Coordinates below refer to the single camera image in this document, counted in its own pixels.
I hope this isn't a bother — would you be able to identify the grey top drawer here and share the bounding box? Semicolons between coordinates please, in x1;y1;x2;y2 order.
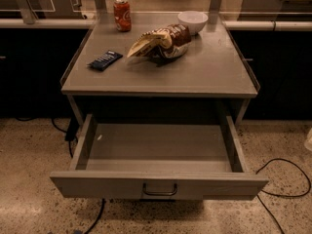
51;115;268;200

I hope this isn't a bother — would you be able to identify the grey drawer cabinet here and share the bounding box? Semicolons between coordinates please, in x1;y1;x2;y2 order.
61;12;258;121

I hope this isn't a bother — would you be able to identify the white bowl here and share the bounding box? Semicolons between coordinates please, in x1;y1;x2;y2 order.
177;11;208;35

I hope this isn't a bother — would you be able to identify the brown chip bag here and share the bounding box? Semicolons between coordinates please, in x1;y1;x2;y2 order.
128;23;191;59

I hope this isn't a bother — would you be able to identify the dark blue snack bar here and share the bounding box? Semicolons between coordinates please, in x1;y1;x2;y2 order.
88;51;122;71

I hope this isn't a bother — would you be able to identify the red soda can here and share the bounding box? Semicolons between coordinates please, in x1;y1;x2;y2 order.
113;0;132;32

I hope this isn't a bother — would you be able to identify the black cable right floor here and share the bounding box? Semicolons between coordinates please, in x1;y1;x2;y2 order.
255;158;312;234

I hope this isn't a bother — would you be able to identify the black cable floor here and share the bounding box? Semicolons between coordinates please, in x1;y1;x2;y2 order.
255;158;312;234
15;115;107;234

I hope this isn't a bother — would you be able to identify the black drawer handle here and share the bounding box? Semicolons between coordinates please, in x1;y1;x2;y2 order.
142;183;177;197

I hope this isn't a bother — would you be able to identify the black cable left floor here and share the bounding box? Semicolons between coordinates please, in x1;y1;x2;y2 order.
15;115;107;234

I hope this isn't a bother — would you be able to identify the white horizontal rail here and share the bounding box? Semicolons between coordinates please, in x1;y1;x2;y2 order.
0;19;312;31

